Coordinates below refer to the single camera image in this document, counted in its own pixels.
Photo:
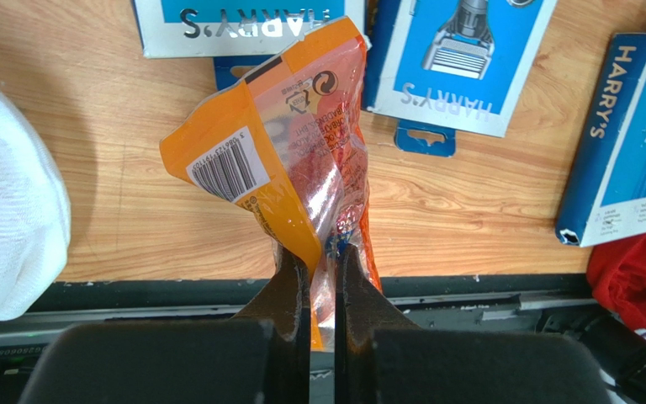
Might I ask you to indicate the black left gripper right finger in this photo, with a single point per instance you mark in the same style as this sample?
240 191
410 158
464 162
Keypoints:
384 357

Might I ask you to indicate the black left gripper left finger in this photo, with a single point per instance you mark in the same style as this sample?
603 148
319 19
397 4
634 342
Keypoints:
260 355

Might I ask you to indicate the orange Bic razor bag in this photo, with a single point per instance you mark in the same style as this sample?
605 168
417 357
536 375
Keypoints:
284 143

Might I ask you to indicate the blue Harry's razor box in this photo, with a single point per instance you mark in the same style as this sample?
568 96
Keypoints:
440 67
209 28
605 197

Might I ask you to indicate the red cloth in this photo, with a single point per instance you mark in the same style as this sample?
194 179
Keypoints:
616 273

